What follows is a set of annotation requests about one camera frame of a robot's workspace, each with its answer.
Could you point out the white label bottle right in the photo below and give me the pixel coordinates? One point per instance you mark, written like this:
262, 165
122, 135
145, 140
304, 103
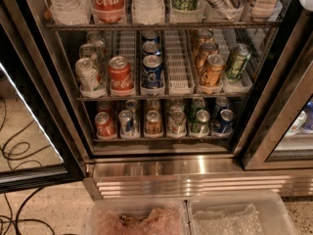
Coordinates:
261, 9

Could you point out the empty white shelf tray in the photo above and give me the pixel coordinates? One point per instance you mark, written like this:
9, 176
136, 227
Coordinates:
179, 74

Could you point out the blue can bottom shelf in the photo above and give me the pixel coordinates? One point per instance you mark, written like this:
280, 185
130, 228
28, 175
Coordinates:
224, 121

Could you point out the green can bottom shelf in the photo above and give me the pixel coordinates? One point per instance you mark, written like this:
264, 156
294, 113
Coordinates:
200, 123

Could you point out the orange can bottom shelf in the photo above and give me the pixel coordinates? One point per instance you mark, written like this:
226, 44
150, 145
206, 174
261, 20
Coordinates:
153, 123

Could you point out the clear water bottle left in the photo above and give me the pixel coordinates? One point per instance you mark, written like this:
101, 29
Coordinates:
71, 12

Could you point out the red can bottom shelf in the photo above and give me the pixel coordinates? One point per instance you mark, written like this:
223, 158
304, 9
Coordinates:
104, 125

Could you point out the open glass fridge door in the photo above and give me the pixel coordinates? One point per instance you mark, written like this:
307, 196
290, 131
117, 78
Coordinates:
41, 138

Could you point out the green patterned can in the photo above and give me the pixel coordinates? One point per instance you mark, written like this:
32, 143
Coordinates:
236, 62

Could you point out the gold can middle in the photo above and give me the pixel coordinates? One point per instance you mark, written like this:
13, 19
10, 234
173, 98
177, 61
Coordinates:
206, 49

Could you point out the gold can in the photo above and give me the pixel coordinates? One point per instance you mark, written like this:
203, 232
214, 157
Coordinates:
212, 69
206, 49

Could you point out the gold can front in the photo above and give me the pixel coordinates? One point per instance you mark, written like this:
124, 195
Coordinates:
212, 69

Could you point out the blue can middle row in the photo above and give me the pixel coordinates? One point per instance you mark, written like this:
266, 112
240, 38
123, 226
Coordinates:
151, 48

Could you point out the blue Pepsi can front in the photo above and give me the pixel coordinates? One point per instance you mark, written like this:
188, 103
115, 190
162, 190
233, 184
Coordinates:
152, 69

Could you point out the white green can bottom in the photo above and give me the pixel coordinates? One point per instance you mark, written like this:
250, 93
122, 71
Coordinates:
177, 123

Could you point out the white green can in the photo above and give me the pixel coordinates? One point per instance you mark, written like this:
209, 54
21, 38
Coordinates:
88, 75
177, 123

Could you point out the red Coca-Cola can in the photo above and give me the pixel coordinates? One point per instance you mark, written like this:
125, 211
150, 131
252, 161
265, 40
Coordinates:
120, 73

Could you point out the blue white can bottom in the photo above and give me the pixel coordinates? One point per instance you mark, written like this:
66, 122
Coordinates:
126, 123

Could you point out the silver can middle left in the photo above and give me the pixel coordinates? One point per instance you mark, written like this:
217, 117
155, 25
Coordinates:
89, 51

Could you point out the white green can front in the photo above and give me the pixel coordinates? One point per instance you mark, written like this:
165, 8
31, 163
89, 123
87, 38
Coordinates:
88, 75

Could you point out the clear bin with bubble wrap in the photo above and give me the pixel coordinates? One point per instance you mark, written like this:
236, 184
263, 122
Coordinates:
239, 213

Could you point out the clear bin with brown wrap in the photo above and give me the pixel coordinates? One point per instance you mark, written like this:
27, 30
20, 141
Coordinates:
138, 216

